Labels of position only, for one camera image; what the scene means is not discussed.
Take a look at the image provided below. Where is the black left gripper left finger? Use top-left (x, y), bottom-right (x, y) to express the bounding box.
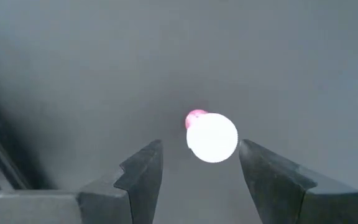
top-left (0, 139), bottom-right (164, 224)

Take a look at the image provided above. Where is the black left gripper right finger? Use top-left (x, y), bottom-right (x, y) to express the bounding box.
top-left (239, 139), bottom-right (358, 224)

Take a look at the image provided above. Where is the pink medicine bottle white cap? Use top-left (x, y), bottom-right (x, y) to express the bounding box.
top-left (184, 108), bottom-right (239, 164)

